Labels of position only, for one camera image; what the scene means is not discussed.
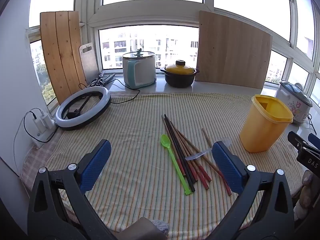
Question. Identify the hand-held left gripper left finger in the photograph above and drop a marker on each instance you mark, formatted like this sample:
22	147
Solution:
97	160

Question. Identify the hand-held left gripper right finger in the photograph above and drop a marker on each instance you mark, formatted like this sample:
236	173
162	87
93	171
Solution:
226	165

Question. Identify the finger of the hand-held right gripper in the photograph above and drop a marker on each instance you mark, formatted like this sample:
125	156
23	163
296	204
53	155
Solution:
300	145
315	138

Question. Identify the clear plastic spoon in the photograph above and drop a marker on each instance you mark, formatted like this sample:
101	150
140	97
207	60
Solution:
197	156

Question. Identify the brown wooden chopstick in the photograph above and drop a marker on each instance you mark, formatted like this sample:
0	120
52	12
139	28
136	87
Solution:
190	150
181	148
180	166
186	152
207	138

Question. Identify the yellow plastic container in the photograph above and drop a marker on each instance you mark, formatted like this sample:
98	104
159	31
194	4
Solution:
262	132

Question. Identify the green plastic spoon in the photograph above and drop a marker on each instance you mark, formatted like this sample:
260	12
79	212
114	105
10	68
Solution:
165	141

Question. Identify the person's right hand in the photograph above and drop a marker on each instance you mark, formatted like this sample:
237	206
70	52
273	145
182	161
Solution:
305	195

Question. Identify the striped tablecloth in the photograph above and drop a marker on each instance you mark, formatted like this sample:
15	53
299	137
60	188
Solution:
130	155

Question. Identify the white floral rice cooker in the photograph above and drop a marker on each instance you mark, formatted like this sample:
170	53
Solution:
295	105

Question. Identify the white power strip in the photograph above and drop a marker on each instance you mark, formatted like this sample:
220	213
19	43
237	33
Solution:
43	136

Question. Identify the checkered under cloth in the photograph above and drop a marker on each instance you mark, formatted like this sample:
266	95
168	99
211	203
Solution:
35	160

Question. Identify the white charger plug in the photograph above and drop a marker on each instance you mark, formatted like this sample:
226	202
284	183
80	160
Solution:
41	123

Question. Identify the black folded tripod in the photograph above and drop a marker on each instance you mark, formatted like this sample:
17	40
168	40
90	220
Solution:
106	77

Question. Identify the brown cloth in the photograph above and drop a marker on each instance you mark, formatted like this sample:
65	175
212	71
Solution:
142	230

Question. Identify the teal and white electric pot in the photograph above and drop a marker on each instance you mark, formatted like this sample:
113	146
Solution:
140	72

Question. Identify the black casserole pot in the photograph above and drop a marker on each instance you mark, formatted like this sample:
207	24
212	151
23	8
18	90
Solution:
178	80

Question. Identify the yellow pot lid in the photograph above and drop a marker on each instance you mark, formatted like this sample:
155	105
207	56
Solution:
178	69

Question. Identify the large light wooden board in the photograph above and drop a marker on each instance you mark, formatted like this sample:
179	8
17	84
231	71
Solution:
232	55

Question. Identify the wooden slat board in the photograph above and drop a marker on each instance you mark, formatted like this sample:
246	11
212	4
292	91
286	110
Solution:
62	55

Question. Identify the glass pot lid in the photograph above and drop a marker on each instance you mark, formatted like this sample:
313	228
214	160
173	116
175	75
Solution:
138	54

